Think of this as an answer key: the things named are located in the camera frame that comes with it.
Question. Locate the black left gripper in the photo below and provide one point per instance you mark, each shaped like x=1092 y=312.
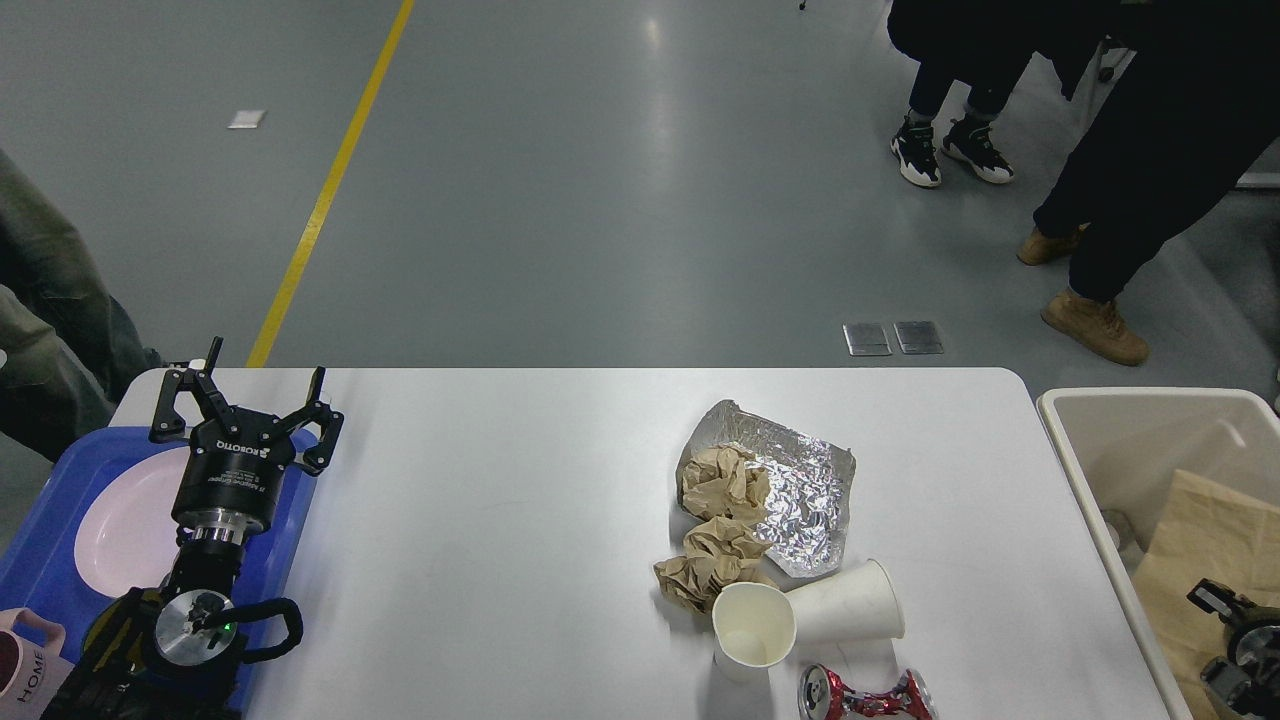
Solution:
x=232 y=480

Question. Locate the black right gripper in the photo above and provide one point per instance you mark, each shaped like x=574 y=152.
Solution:
x=1250 y=685

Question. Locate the brown paper bag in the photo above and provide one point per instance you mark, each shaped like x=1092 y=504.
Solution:
x=1207 y=531

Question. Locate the pink plate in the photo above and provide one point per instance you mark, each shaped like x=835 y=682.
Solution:
x=127 y=538

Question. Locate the pink ribbed mug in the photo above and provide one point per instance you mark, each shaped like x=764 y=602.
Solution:
x=32 y=668

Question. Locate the brown paper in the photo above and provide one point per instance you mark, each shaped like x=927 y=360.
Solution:
x=725 y=481
x=717 y=553

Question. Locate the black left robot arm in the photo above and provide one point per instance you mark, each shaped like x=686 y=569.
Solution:
x=174 y=651

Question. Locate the clear plastic bottle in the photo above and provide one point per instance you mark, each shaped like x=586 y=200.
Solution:
x=1124 y=538

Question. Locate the person in green trousers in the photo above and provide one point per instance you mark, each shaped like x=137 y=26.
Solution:
x=70 y=350

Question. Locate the beige plastic bin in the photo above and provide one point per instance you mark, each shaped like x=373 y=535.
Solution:
x=1120 y=447

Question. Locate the lying white paper cup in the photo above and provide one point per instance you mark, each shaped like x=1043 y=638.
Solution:
x=859 y=604

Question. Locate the crushed red soda can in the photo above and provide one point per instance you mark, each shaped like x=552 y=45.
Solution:
x=823 y=694

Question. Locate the right metal floor socket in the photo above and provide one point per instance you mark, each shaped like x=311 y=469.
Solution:
x=919 y=338

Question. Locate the metal floor socket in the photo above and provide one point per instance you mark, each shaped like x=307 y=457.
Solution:
x=866 y=340
x=919 y=338

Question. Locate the crumpled aluminium foil sheet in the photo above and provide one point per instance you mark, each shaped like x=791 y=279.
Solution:
x=806 y=514

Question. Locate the white metal bar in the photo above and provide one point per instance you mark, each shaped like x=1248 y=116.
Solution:
x=1259 y=181

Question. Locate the left metal floor socket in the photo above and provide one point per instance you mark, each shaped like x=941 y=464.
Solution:
x=866 y=340

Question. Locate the upright white paper cup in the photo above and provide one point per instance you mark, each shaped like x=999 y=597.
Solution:
x=755 y=628

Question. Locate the person in tan boots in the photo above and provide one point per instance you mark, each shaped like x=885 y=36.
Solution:
x=1191 y=114

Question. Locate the person in black-white sneakers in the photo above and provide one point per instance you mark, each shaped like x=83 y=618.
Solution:
x=987 y=45

